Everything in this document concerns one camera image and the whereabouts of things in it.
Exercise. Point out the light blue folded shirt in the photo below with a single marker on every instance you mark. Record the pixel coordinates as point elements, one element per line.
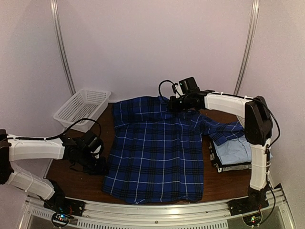
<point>234,151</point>

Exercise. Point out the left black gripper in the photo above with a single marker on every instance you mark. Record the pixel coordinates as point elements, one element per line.
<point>100,169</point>

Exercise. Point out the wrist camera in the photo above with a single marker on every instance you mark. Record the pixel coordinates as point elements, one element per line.
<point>98,152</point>
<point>177,90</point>

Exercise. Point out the right circuit board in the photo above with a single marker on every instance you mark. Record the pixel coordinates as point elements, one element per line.
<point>252,220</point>

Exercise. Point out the circuit board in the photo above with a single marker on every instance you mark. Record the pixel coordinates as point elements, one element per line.
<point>252,220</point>
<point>60,219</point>

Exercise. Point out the left circuit board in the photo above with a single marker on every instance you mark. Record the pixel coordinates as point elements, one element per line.
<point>60,219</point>

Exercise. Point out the white plastic mesh basket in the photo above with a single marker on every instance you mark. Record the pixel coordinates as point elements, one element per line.
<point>84,104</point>

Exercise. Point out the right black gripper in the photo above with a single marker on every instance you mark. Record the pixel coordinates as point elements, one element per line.
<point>172,106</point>

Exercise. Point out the right aluminium frame post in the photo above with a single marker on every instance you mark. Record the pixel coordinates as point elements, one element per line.
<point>254,15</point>

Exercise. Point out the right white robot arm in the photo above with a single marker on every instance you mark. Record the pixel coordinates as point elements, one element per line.
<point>252,113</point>

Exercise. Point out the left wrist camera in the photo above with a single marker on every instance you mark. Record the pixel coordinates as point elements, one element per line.
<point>98,152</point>

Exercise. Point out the aluminium frame post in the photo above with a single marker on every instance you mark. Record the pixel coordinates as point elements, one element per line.
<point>61,46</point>
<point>254,15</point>

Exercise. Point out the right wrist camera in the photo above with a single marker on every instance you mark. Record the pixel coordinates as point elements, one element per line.
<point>177,90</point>

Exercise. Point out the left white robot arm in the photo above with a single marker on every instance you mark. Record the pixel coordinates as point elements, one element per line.
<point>16,148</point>

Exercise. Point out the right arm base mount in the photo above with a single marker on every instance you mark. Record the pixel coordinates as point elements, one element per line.
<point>255,200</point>

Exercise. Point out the blue plaid long sleeve shirt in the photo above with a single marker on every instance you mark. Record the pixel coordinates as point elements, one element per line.
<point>157,155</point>

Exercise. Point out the left aluminium frame post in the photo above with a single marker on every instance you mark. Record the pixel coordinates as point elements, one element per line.
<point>61,46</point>

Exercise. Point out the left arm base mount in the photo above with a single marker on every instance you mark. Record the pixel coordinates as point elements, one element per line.
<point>60,203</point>

